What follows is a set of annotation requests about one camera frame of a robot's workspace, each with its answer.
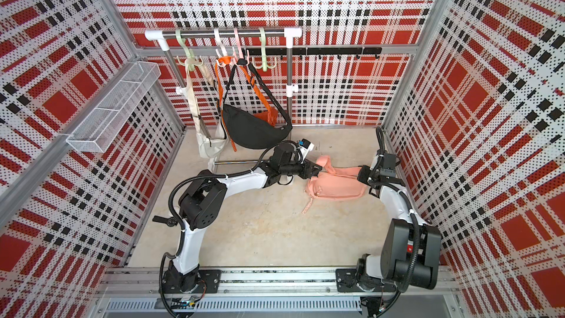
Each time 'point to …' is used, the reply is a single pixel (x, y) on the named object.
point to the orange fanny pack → (270, 113)
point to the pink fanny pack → (334, 182)
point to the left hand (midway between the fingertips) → (322, 166)
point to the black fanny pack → (252, 129)
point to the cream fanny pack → (211, 139)
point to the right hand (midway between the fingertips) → (365, 172)
